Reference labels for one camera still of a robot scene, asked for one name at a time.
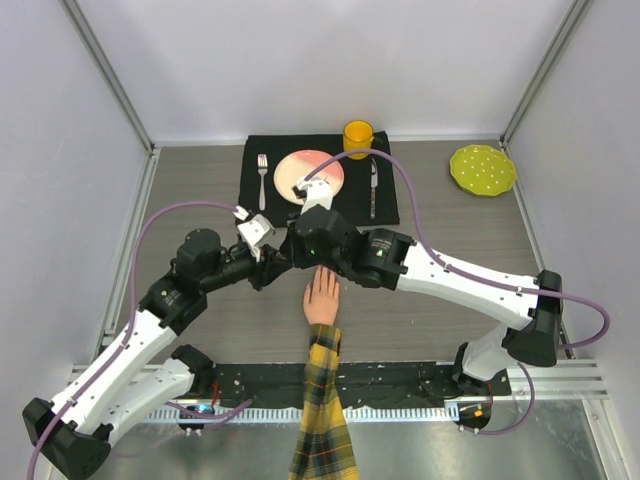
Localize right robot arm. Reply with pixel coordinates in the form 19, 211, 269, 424
280, 206, 562, 395

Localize yellow plaid sleeve forearm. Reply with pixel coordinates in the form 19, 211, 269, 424
288, 324, 360, 479

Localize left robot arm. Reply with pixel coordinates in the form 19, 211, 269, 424
22, 216, 288, 479

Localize mannequin hand with painted nails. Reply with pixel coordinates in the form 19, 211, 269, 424
303, 267, 340, 326

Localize pink cream plate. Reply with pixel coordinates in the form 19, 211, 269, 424
274, 150, 345, 206

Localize silver fork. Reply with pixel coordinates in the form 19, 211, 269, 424
257, 153, 268, 211

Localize black placemat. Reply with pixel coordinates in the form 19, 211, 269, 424
238, 134, 400, 228

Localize silver knife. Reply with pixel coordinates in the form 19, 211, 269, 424
369, 157, 378, 220

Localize yellow mug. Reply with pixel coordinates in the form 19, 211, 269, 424
343, 120, 383, 160

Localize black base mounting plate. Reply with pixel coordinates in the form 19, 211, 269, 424
178, 361, 511, 409

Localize green polka dot plate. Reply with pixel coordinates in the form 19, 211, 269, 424
449, 144, 517, 197

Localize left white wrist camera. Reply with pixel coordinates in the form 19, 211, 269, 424
237, 214, 276, 262

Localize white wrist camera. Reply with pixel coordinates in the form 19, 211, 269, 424
292, 178, 334, 214
237, 214, 276, 262

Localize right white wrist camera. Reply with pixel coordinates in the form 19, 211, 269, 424
292, 178, 334, 214

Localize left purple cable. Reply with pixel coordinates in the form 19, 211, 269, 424
24, 200, 251, 480

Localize purple cable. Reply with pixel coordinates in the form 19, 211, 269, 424
297, 149, 612, 435
24, 200, 251, 480

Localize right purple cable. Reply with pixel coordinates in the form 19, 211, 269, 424
297, 149, 612, 435

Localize white slotted cable duct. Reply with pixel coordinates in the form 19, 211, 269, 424
141, 403, 459, 425

